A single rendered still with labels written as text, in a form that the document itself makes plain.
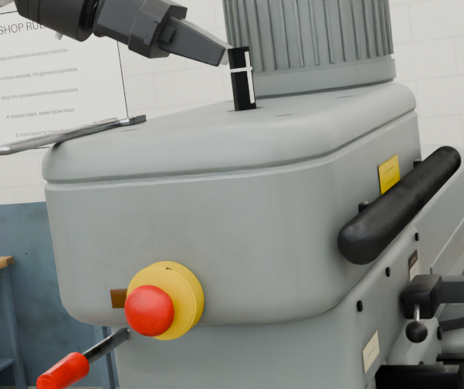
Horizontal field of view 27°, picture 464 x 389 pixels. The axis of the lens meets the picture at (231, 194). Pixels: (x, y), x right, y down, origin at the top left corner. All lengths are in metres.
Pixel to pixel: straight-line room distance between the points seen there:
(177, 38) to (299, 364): 0.33
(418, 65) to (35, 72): 2.31
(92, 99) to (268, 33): 4.76
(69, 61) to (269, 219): 5.19
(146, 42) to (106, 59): 4.87
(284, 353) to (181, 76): 4.76
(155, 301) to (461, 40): 4.48
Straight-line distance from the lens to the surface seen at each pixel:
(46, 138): 0.80
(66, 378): 0.82
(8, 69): 6.13
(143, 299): 0.73
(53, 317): 6.27
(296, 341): 0.86
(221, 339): 0.88
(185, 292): 0.75
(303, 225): 0.74
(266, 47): 1.12
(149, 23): 0.91
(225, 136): 0.74
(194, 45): 0.93
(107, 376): 5.25
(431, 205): 1.30
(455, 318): 1.41
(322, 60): 1.10
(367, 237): 0.74
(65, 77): 5.93
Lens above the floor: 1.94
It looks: 8 degrees down
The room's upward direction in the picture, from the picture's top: 7 degrees counter-clockwise
